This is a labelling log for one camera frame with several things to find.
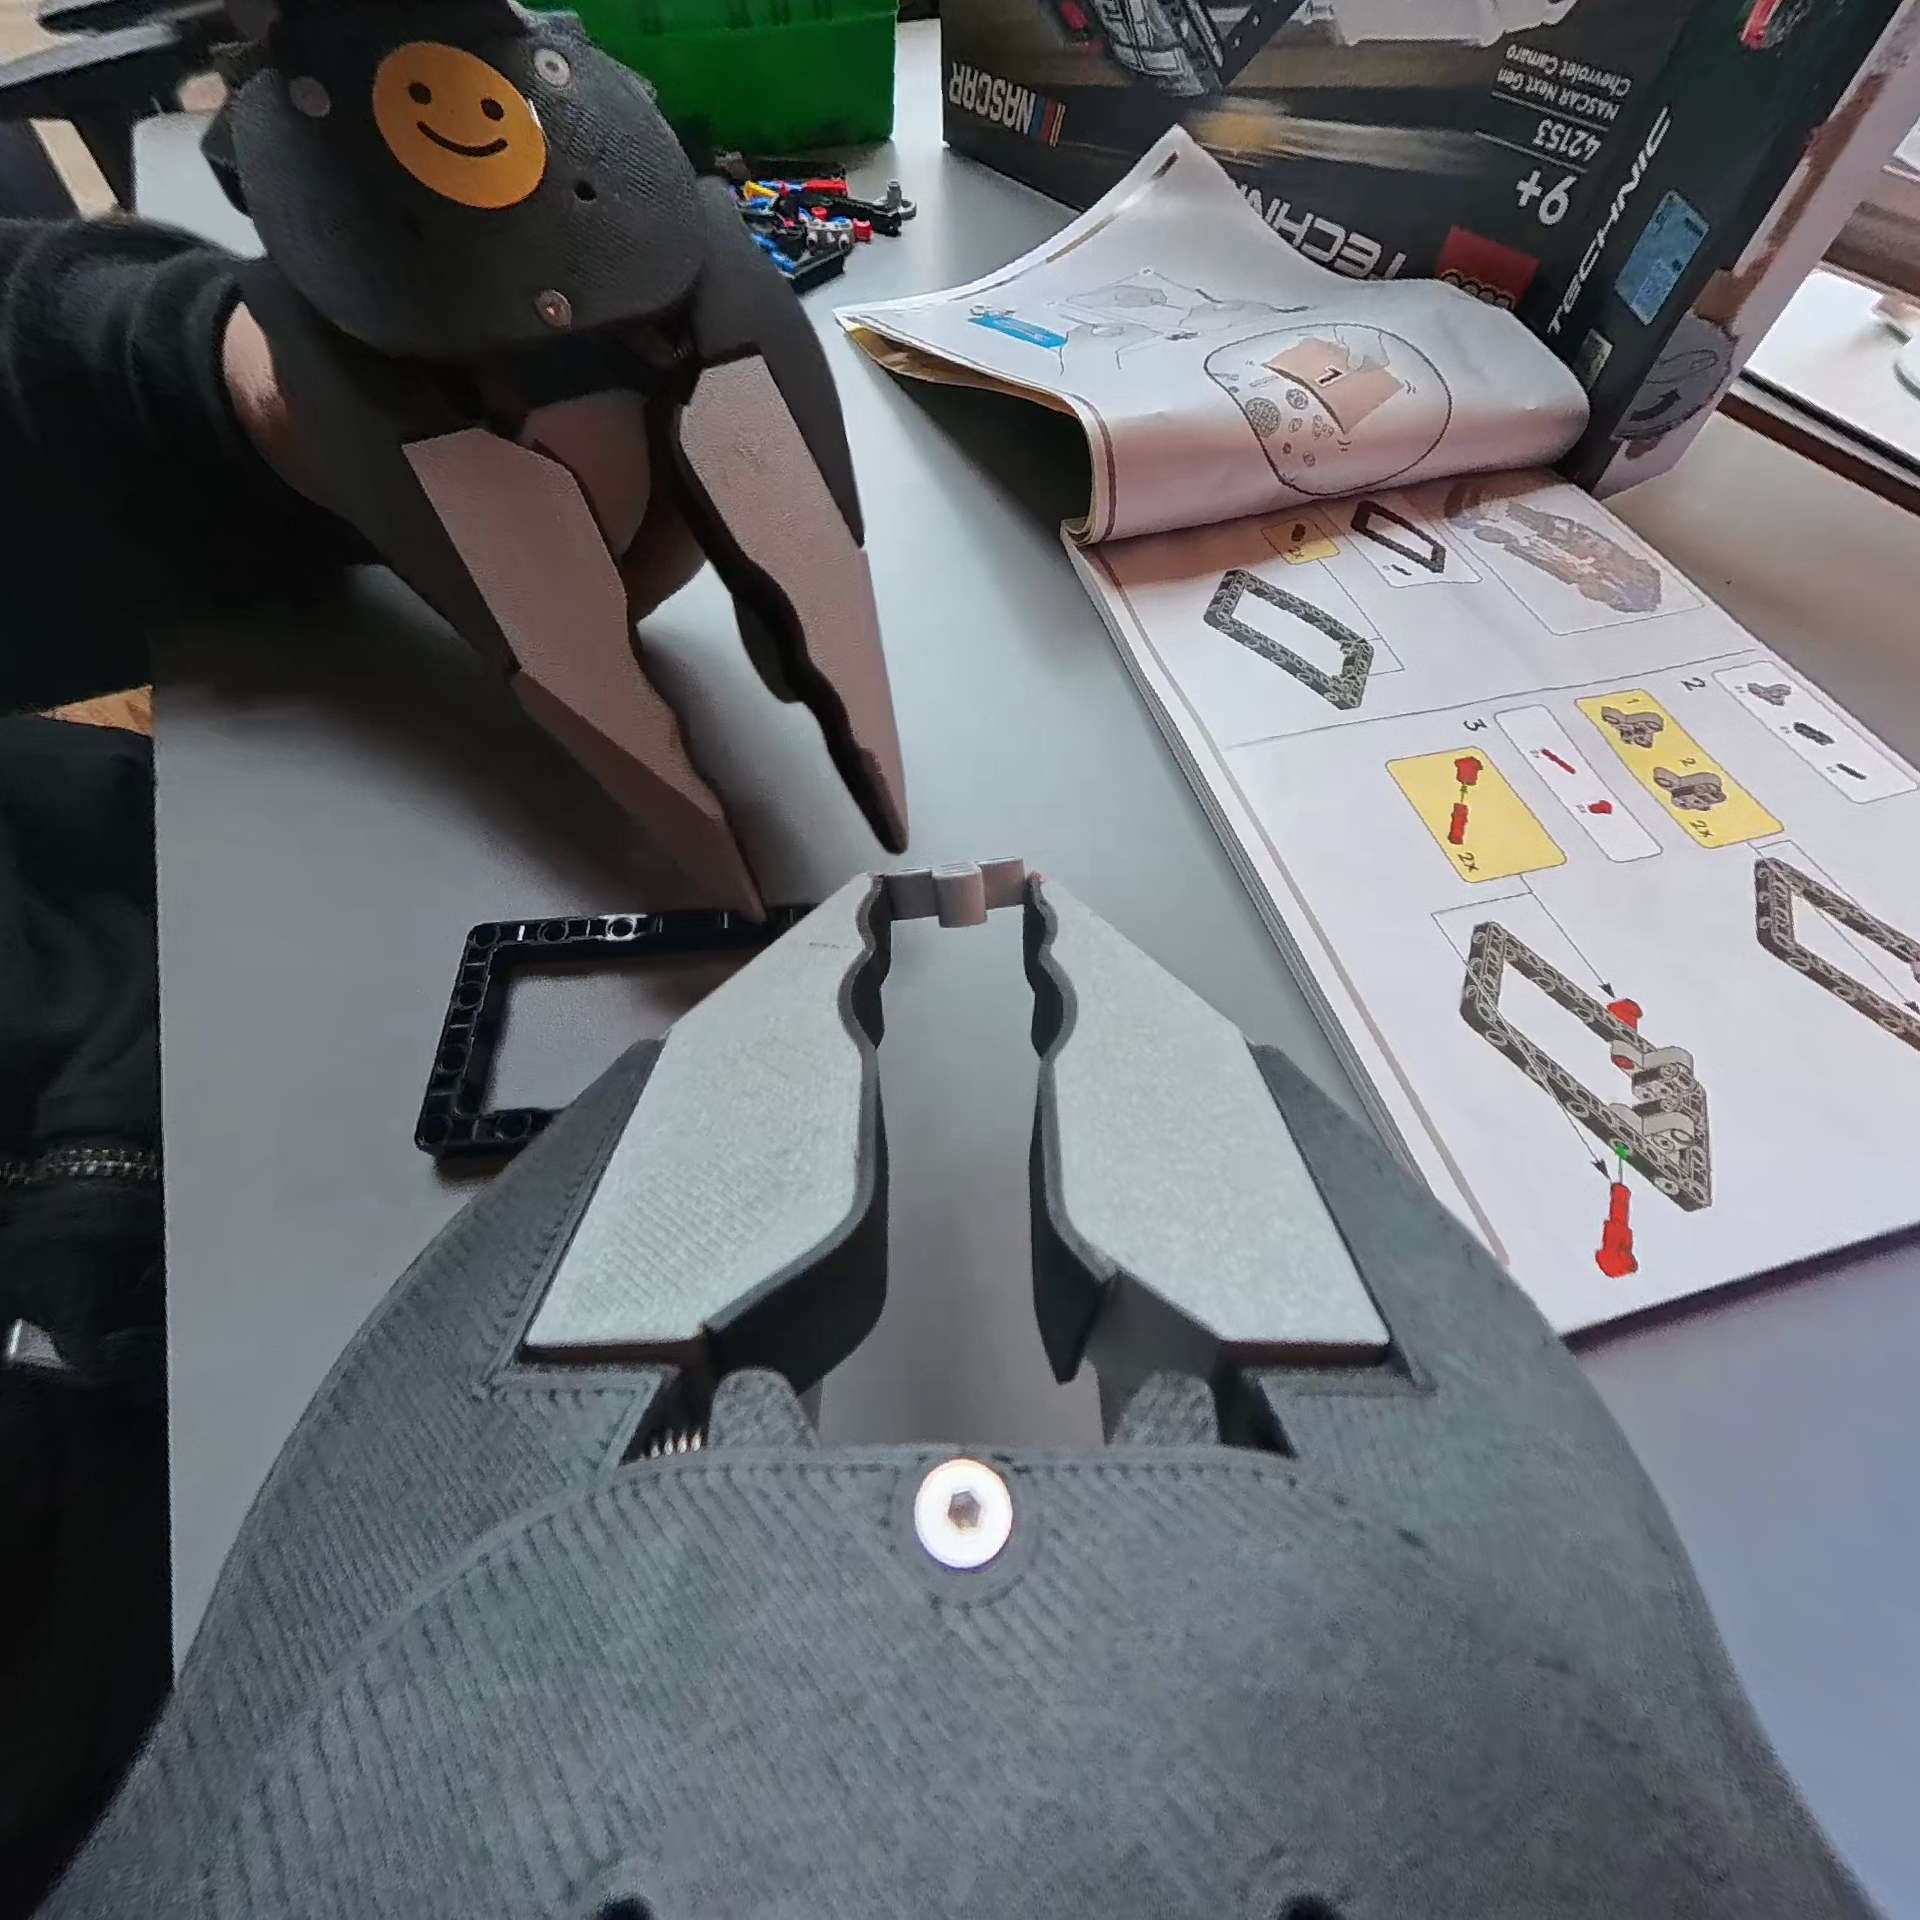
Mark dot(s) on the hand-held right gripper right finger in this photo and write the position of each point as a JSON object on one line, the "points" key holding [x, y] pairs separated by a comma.
{"points": [[1215, 1186]]}

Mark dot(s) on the lego instruction booklet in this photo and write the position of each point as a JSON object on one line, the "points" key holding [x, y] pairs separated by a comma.
{"points": [[1349, 839]]}

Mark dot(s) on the grey lego connector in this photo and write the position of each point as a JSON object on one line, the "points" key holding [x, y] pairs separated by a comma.
{"points": [[961, 893]]}

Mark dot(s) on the person's left hand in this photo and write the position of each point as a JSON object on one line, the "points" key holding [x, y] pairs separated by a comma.
{"points": [[253, 382]]}

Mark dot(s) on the green plastic bin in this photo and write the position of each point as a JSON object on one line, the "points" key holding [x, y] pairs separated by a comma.
{"points": [[751, 61]]}

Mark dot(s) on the pile of small lego pieces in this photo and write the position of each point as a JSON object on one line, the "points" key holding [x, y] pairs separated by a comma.
{"points": [[809, 211]]}

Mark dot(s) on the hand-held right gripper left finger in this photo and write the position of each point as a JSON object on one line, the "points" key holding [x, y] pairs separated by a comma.
{"points": [[720, 1171]]}

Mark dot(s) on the black rectangular lego frame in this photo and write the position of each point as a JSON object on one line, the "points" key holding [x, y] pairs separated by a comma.
{"points": [[464, 1037]]}

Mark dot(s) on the lego set box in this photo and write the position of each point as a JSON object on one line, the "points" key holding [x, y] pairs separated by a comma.
{"points": [[1349, 121]]}

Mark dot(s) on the dark chair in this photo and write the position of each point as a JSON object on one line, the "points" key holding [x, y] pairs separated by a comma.
{"points": [[106, 68]]}

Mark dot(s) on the person's left forearm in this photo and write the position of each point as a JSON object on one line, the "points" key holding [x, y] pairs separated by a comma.
{"points": [[119, 422]]}

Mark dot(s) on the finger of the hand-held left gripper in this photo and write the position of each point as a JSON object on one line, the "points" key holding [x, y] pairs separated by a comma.
{"points": [[795, 525], [556, 601]]}

